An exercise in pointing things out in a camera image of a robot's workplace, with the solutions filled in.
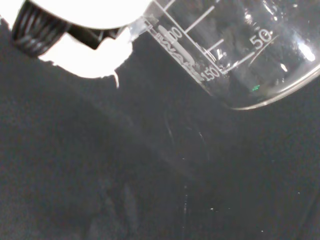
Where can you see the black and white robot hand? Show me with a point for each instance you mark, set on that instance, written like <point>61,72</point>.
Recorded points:
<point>87,12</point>

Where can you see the black bench cloth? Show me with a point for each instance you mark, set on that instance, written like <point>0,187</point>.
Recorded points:
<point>75,150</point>

